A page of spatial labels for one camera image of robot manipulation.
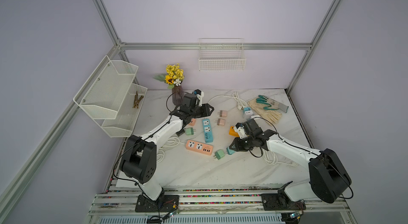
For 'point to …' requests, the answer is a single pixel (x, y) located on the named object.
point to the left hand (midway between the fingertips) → (211, 110)
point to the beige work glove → (270, 117)
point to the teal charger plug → (230, 152)
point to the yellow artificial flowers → (174, 76)
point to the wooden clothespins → (137, 100)
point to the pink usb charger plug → (223, 113)
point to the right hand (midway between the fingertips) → (233, 148)
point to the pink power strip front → (204, 148)
